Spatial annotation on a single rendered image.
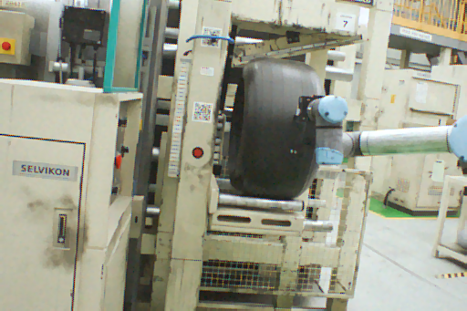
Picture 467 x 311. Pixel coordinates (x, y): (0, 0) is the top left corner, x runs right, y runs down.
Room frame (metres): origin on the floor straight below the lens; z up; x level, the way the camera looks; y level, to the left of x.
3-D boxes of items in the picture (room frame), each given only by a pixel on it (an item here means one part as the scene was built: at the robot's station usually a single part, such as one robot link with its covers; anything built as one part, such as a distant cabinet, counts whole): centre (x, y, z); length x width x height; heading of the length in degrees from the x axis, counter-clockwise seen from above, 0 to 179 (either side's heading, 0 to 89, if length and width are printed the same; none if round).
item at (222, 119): (2.14, 0.15, 1.05); 0.20 x 0.15 x 0.30; 97
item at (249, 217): (1.65, -0.13, 0.83); 0.36 x 0.09 x 0.06; 97
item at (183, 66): (1.70, 0.22, 1.19); 0.05 x 0.04 x 0.48; 7
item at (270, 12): (2.10, -0.20, 1.71); 0.61 x 0.25 x 0.15; 97
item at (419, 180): (6.01, -2.84, 0.62); 0.91 x 0.58 x 1.25; 112
